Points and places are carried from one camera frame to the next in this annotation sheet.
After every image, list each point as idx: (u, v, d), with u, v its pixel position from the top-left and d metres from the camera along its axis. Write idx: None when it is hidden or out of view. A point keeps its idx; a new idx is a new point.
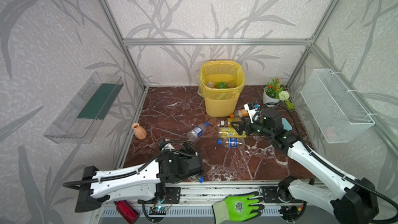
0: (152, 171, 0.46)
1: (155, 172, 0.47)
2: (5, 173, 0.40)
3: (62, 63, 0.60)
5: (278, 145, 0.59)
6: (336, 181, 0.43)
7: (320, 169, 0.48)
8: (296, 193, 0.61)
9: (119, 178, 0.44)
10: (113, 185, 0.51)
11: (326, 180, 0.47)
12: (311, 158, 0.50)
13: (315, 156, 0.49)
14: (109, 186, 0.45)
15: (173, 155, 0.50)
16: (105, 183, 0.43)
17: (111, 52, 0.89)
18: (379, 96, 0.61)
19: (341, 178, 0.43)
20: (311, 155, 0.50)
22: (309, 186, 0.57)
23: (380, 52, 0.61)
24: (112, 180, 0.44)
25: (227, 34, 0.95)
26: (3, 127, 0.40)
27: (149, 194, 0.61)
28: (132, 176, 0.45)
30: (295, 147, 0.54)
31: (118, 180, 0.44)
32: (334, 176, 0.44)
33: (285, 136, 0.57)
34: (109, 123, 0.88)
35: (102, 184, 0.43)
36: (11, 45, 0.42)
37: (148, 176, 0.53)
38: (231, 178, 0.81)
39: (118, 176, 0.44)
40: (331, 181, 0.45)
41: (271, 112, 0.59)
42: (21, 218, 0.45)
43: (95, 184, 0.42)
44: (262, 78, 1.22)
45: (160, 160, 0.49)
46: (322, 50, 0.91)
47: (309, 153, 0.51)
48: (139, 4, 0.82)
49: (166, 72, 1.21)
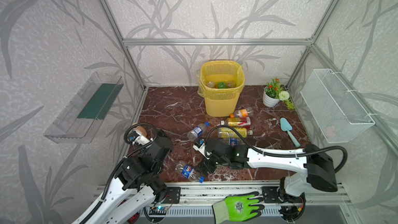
0: (117, 188, 0.44)
1: (120, 186, 0.44)
2: (5, 173, 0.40)
3: (62, 63, 0.60)
5: (239, 165, 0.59)
6: (295, 164, 0.48)
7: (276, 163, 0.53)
8: (293, 191, 0.64)
9: (89, 215, 0.42)
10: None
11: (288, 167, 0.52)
12: (266, 158, 0.52)
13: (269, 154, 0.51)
14: None
15: (132, 157, 0.47)
16: None
17: (111, 51, 0.89)
18: (379, 96, 0.61)
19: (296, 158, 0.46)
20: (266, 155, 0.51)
22: (294, 178, 0.59)
23: (380, 52, 0.61)
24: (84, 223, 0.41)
25: (227, 34, 0.95)
26: (3, 127, 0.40)
27: (149, 196, 0.64)
28: (102, 206, 0.42)
30: (251, 160, 0.56)
31: (89, 219, 0.41)
32: (291, 160, 0.47)
33: (238, 154, 0.56)
34: (109, 123, 0.88)
35: None
36: (11, 45, 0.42)
37: (115, 194, 0.44)
38: (231, 178, 0.81)
39: (87, 215, 0.42)
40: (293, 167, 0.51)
41: (210, 144, 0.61)
42: (21, 218, 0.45)
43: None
44: (262, 78, 1.22)
45: (121, 171, 0.46)
46: (322, 50, 0.91)
47: (263, 155, 0.52)
48: (139, 4, 0.82)
49: (166, 72, 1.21)
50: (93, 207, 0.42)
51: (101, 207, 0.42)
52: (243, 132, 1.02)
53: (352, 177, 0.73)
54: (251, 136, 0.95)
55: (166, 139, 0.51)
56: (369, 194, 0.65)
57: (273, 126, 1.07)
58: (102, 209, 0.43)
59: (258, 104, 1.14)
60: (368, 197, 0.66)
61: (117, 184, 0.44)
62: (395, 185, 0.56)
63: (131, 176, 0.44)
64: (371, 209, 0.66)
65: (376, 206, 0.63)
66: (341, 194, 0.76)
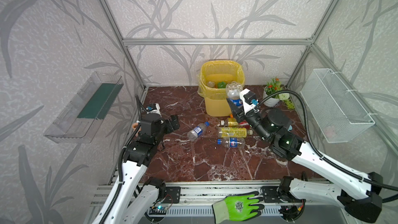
0: (133, 167, 0.45)
1: (134, 166, 0.46)
2: (5, 173, 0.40)
3: (62, 63, 0.60)
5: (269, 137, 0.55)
6: (355, 185, 0.41)
7: (335, 174, 0.44)
8: (300, 195, 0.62)
9: (113, 201, 0.41)
10: (116, 210, 0.40)
11: (341, 183, 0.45)
12: (323, 163, 0.45)
13: (328, 160, 0.44)
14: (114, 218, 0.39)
15: (131, 142, 0.50)
16: (108, 219, 0.39)
17: (111, 51, 0.89)
18: (379, 96, 0.61)
19: (359, 180, 0.41)
20: (325, 160, 0.45)
22: (309, 184, 0.58)
23: (380, 52, 0.61)
24: (110, 212, 0.40)
25: (227, 34, 0.95)
26: (3, 127, 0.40)
27: (154, 191, 0.62)
28: (124, 188, 0.43)
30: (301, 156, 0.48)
31: (114, 205, 0.41)
32: (352, 179, 0.41)
33: (288, 140, 0.48)
34: (109, 123, 0.88)
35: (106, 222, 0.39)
36: (11, 45, 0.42)
37: (132, 172, 0.45)
38: (231, 178, 0.81)
39: (109, 204, 0.41)
40: (350, 186, 0.43)
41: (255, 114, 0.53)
42: (21, 218, 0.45)
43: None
44: (262, 78, 1.22)
45: (129, 155, 0.47)
46: (322, 50, 0.91)
47: (320, 158, 0.45)
48: (139, 3, 0.82)
49: (166, 72, 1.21)
50: (112, 195, 0.42)
51: (122, 190, 0.43)
52: (243, 132, 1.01)
53: None
54: (251, 136, 0.95)
55: (153, 113, 0.53)
56: None
57: None
58: (125, 191, 0.43)
59: None
60: None
61: (305, 148, 0.47)
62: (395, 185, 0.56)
63: (140, 154, 0.47)
64: None
65: None
66: None
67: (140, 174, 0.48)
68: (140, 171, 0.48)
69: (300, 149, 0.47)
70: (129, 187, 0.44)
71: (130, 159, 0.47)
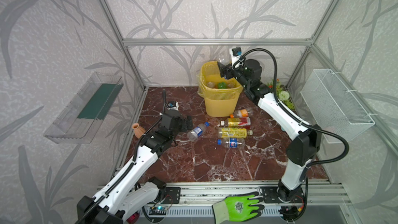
0: (146, 152, 0.48)
1: (148, 151, 0.49)
2: (5, 174, 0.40)
3: (62, 64, 0.60)
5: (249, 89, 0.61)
6: (293, 126, 0.50)
7: (281, 116, 0.54)
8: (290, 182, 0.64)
9: (122, 177, 0.43)
10: (122, 186, 0.42)
11: (283, 125, 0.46)
12: (276, 107, 0.55)
13: (282, 105, 0.54)
14: (118, 193, 0.41)
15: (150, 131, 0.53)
16: (113, 192, 0.41)
17: (111, 52, 0.89)
18: (379, 96, 0.61)
19: (298, 123, 0.49)
20: (279, 105, 0.54)
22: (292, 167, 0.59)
23: (380, 52, 0.61)
24: (115, 185, 0.42)
25: (227, 34, 0.95)
26: (3, 127, 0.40)
27: (154, 190, 0.63)
28: (132, 169, 0.45)
30: (266, 98, 0.57)
31: (122, 180, 0.43)
32: (292, 121, 0.50)
33: (259, 87, 0.59)
34: (109, 123, 0.88)
35: (111, 195, 0.40)
36: (11, 46, 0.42)
37: (145, 156, 0.48)
38: (231, 178, 0.81)
39: (118, 178, 0.43)
40: (288, 126, 0.52)
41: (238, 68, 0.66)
42: (21, 219, 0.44)
43: (102, 200, 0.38)
44: (262, 78, 1.22)
45: (146, 141, 0.51)
46: (322, 50, 0.91)
47: (276, 103, 0.55)
48: (139, 4, 0.82)
49: (166, 72, 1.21)
50: (123, 170, 0.44)
51: (132, 170, 0.45)
52: (243, 132, 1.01)
53: (352, 178, 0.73)
54: (251, 136, 0.95)
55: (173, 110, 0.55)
56: (369, 194, 0.65)
57: (273, 126, 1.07)
58: (132, 171, 0.45)
59: None
60: (368, 197, 0.66)
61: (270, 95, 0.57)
62: (395, 185, 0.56)
63: (155, 143, 0.50)
64: (371, 209, 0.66)
65: (376, 206, 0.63)
66: (341, 194, 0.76)
67: (151, 163, 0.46)
68: (151, 160, 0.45)
69: (266, 95, 0.57)
70: (137, 169, 0.46)
71: (146, 145, 0.50)
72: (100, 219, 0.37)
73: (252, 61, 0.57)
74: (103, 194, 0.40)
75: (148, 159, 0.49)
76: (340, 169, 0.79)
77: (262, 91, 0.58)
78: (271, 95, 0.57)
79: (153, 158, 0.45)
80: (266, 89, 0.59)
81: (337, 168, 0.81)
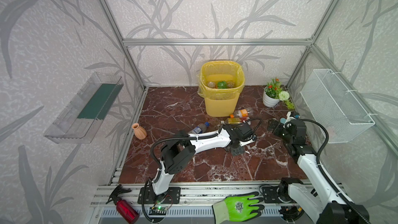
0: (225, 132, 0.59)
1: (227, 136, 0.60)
2: (5, 173, 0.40)
3: (62, 64, 0.60)
5: (292, 152, 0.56)
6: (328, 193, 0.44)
7: (317, 179, 0.49)
8: (294, 193, 0.62)
9: (209, 136, 0.54)
10: (206, 142, 0.55)
11: (320, 190, 0.47)
12: (316, 169, 0.51)
13: (322, 169, 0.50)
14: (202, 144, 0.54)
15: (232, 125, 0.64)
16: (199, 141, 0.51)
17: (111, 51, 0.89)
18: (379, 96, 0.61)
19: (336, 194, 0.43)
20: (318, 168, 0.51)
22: (310, 194, 0.55)
23: (380, 52, 0.61)
24: (203, 139, 0.52)
25: (227, 34, 0.95)
26: (3, 127, 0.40)
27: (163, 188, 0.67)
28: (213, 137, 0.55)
30: (306, 155, 0.56)
31: (208, 139, 0.54)
32: (329, 188, 0.44)
33: (303, 146, 0.59)
34: (109, 123, 0.88)
35: (197, 141, 0.50)
36: (11, 45, 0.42)
37: (225, 136, 0.59)
38: (231, 178, 0.81)
39: (205, 135, 0.54)
40: (324, 193, 0.44)
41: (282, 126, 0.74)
42: (21, 219, 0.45)
43: (193, 140, 0.50)
44: (262, 78, 1.22)
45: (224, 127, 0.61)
46: (322, 50, 0.92)
47: (316, 165, 0.52)
48: (139, 4, 0.82)
49: (166, 72, 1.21)
50: (209, 134, 0.55)
51: (214, 137, 0.56)
52: None
53: (352, 178, 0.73)
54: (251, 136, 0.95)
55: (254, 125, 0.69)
56: (369, 194, 0.65)
57: None
58: (213, 139, 0.56)
59: (258, 104, 1.14)
60: (368, 197, 0.66)
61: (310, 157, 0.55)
62: (395, 185, 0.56)
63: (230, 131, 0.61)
64: (370, 209, 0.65)
65: (375, 206, 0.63)
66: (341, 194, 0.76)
67: (223, 144, 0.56)
68: (224, 143, 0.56)
69: (308, 154, 0.56)
70: (216, 141, 0.59)
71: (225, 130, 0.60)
72: (192, 148, 0.47)
73: (297, 120, 0.64)
74: (197, 137, 0.52)
75: (224, 141, 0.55)
76: (340, 169, 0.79)
77: (304, 150, 0.58)
78: (313, 156, 0.55)
79: (225, 143, 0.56)
80: (310, 150, 0.58)
81: (337, 168, 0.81)
